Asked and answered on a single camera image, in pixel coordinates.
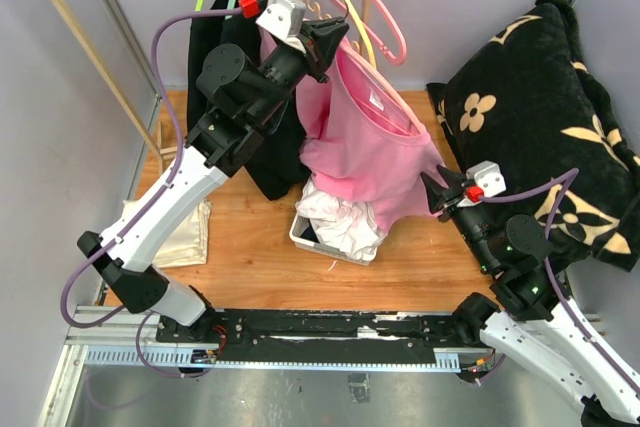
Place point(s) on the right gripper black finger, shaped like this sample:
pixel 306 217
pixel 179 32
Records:
pixel 435 193
pixel 451 179

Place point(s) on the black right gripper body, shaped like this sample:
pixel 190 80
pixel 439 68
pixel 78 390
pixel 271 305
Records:
pixel 453 195

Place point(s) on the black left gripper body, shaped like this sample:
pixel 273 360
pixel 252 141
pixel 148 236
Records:
pixel 303 35

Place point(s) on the pink hanger with metal hook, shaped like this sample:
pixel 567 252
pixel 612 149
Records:
pixel 385 85

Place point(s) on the pink t shirt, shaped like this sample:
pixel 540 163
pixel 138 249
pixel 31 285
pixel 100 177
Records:
pixel 360 144

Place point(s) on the white t shirt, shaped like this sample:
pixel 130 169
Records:
pixel 315 203

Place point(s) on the navy blue t shirt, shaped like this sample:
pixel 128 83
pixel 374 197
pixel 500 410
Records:
pixel 309 234

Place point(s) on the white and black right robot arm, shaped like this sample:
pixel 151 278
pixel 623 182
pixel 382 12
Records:
pixel 531 320

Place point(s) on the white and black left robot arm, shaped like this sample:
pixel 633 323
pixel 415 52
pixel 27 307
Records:
pixel 245 101

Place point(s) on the black t shirt far left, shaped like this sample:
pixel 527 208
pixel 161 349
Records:
pixel 204 37

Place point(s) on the black floral plush blanket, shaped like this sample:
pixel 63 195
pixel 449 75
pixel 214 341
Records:
pixel 527 102

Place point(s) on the white perforated plastic basket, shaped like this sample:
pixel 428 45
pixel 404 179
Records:
pixel 352 236

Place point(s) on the folded cream cloth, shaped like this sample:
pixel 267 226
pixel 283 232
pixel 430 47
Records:
pixel 188 244

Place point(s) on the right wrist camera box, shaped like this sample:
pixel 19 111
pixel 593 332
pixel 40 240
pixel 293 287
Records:
pixel 486 180

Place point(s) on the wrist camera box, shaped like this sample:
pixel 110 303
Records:
pixel 486 180
pixel 282 19

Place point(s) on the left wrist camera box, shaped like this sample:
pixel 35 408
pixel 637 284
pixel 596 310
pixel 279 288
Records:
pixel 282 19

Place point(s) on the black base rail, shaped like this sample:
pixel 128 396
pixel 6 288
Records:
pixel 323 337

